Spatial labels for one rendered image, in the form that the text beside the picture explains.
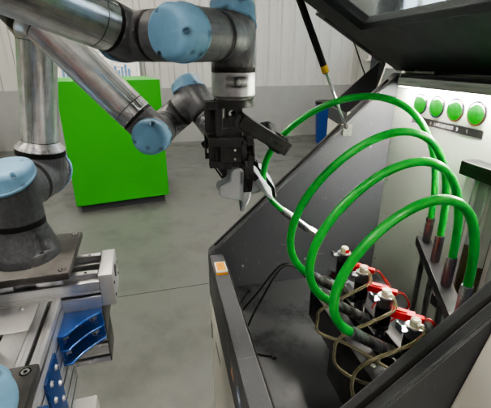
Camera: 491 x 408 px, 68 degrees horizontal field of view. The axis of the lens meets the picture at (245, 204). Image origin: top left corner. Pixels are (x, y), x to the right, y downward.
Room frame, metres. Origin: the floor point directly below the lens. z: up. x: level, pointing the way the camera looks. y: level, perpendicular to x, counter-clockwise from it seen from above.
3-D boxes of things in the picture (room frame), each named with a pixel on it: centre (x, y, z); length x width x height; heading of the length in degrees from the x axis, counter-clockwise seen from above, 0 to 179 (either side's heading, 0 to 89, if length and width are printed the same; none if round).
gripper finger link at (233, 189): (0.64, 0.02, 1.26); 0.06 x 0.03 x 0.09; 102
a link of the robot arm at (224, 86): (0.66, 0.02, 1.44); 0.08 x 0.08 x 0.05
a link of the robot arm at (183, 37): (0.59, 0.09, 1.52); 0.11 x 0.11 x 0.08; 57
